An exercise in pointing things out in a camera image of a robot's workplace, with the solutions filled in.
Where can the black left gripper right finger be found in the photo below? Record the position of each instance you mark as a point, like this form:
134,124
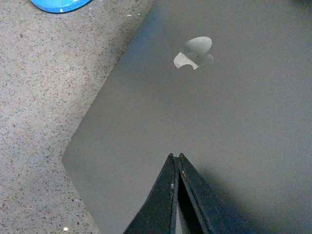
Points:
204,212

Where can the blue round object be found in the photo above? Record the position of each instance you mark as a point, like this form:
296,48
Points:
59,6

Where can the grey laptop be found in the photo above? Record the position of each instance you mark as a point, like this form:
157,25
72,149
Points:
228,83

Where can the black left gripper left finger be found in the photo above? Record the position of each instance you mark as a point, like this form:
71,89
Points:
158,213

